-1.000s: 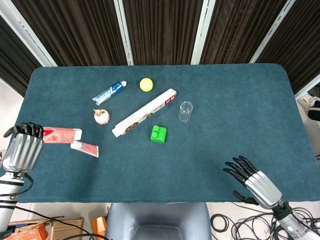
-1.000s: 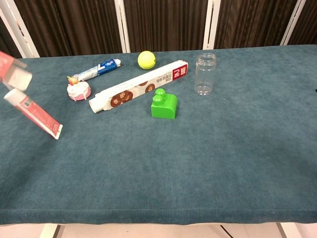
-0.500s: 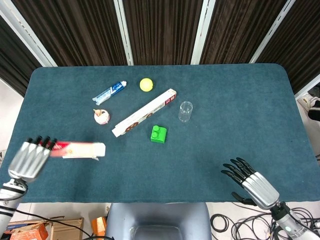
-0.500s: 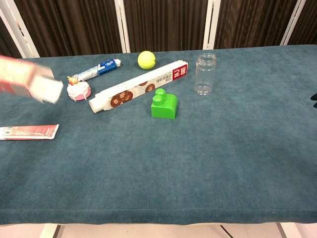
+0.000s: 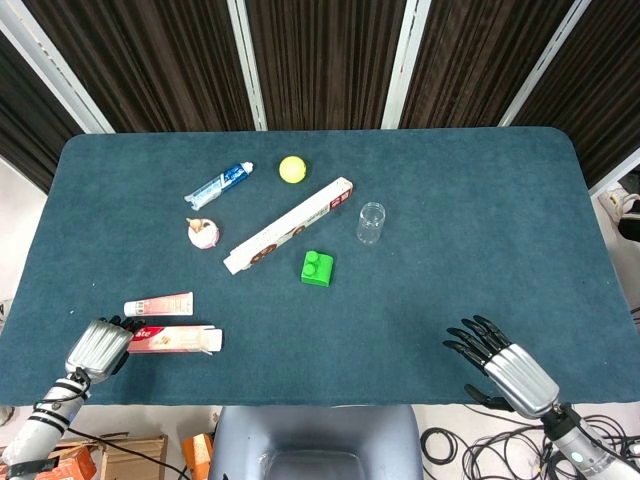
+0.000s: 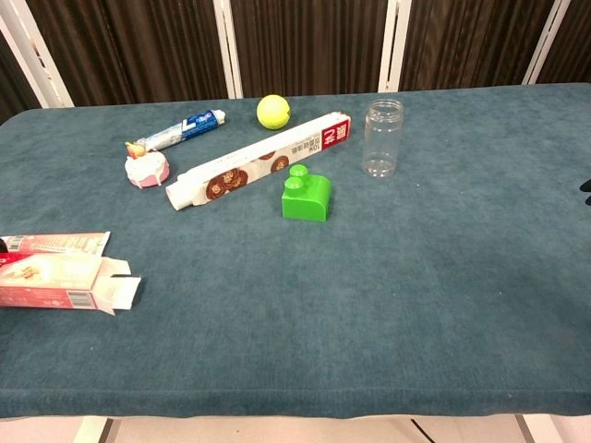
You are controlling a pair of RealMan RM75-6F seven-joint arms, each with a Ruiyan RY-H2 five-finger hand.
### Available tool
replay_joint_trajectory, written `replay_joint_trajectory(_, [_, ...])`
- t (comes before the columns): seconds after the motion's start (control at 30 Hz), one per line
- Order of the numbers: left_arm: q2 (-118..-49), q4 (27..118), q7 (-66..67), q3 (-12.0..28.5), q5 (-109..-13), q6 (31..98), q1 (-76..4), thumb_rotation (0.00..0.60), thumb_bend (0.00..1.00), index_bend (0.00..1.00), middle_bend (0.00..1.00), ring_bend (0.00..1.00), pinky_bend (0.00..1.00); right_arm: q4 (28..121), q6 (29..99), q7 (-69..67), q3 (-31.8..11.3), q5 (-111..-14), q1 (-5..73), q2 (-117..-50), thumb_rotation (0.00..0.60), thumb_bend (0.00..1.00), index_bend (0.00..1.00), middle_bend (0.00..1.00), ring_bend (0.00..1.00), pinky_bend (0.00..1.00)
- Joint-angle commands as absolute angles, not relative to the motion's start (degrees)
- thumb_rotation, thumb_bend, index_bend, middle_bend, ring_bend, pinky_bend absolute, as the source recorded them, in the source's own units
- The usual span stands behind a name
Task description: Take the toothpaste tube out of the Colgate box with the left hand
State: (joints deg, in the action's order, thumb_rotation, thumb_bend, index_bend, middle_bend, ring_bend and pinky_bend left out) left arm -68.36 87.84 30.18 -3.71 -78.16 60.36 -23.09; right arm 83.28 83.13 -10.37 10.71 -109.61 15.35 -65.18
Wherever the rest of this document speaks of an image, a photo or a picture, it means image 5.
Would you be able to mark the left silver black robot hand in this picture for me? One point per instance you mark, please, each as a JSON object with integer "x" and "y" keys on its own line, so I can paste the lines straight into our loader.
{"x": 97, "y": 350}

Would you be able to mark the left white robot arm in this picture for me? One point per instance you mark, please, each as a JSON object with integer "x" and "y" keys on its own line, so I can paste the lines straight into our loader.
{"x": 42, "y": 422}

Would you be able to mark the orange block with white face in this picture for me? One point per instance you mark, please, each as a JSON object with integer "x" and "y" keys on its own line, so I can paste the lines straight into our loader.
{"x": 197, "y": 450}

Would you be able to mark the long white cardboard box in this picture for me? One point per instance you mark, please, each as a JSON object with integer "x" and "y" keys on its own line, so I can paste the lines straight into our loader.
{"x": 287, "y": 227}

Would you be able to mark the pink ice cream toy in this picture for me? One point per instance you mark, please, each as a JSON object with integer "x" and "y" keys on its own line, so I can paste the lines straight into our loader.
{"x": 203, "y": 232}

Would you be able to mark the blue white toothpaste tube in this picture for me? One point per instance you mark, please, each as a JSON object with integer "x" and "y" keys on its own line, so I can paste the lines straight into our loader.
{"x": 220, "y": 185}

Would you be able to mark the green toy building block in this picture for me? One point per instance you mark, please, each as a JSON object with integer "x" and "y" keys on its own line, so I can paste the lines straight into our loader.
{"x": 316, "y": 269}

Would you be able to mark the clear plastic jar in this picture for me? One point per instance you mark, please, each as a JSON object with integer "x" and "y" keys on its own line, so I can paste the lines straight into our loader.
{"x": 371, "y": 222}

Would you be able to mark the yellow tennis ball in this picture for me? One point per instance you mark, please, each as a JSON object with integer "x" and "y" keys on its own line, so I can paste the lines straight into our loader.
{"x": 292, "y": 169}

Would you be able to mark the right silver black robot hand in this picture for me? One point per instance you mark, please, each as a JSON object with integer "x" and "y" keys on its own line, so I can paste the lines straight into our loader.
{"x": 515, "y": 375}

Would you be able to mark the red white toothpaste tube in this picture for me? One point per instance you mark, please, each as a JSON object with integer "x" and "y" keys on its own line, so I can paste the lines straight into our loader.
{"x": 159, "y": 304}

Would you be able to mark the red white toothpaste box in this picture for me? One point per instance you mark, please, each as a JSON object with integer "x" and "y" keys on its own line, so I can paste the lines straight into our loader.
{"x": 175, "y": 340}

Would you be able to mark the blue table cloth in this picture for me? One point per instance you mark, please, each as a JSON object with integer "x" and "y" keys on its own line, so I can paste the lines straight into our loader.
{"x": 400, "y": 320}

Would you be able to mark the white sneaker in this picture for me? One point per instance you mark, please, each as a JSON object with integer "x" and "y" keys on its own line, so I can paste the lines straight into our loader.
{"x": 621, "y": 200}

